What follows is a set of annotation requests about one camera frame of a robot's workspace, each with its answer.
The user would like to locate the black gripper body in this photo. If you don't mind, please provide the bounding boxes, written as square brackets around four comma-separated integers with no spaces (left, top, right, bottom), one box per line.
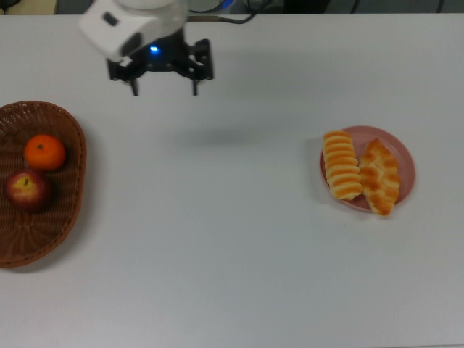
[126,24,193,75]

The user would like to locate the orange toy mandarin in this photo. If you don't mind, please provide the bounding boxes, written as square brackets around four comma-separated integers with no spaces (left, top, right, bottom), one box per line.
[24,133,67,172]

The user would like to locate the red toy apple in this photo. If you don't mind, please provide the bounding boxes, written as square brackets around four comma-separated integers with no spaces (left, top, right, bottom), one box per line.
[4,169,51,213]

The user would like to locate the striped toy bread roll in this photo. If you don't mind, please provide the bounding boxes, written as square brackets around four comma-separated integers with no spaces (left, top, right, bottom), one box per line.
[322,129,364,202]

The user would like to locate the braided toy bread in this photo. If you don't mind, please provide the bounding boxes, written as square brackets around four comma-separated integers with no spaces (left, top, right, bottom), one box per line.
[357,138,401,218]

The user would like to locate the brown woven basket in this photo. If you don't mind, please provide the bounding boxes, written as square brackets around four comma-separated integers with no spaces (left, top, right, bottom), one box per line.
[0,100,88,269]

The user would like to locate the pink plate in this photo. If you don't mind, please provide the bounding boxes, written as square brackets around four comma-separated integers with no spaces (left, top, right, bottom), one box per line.
[319,125,416,213]

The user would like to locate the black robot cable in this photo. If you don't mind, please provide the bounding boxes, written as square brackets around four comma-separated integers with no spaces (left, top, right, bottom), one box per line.
[188,0,257,25]

